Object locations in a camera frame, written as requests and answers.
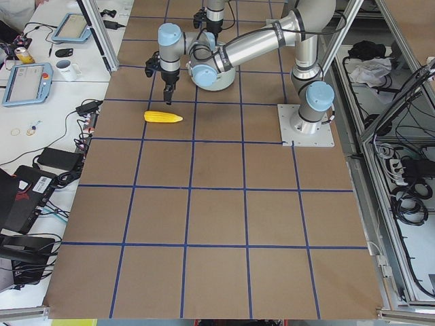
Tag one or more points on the white electric cooking pot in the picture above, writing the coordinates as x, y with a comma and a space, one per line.
221, 79

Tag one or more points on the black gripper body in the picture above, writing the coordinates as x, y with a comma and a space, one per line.
169, 78

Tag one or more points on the yellow corn cob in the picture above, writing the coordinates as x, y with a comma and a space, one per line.
162, 117

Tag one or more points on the blue teach pendant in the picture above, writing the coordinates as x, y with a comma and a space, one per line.
28, 84
72, 29

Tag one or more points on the aluminium frame post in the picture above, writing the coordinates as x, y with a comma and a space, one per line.
97, 28

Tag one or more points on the black power adapter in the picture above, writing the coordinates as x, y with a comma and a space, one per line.
88, 108

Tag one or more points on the far blue teach pendant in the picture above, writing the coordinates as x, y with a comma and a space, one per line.
72, 29

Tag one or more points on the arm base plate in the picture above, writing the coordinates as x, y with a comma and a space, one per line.
299, 133

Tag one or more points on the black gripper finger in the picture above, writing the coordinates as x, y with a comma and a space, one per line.
171, 91
166, 94

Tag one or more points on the white mug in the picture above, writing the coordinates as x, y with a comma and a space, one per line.
69, 71

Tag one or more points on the yellow drink can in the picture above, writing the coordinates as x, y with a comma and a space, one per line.
24, 55

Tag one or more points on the black oval case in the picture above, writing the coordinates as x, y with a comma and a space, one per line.
64, 52

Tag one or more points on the white crumpled cloth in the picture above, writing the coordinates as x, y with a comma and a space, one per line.
375, 73

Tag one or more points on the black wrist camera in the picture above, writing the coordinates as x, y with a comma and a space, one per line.
199, 18

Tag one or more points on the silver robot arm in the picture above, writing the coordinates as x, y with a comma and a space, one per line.
214, 16
299, 28

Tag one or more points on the white power strip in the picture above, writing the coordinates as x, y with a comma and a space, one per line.
397, 171

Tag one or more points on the black power brick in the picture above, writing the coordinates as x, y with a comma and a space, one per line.
60, 159

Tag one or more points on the near blue teach pendant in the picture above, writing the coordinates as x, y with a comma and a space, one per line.
28, 84

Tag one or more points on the black cloth bundle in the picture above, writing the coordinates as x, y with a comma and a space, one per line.
367, 50

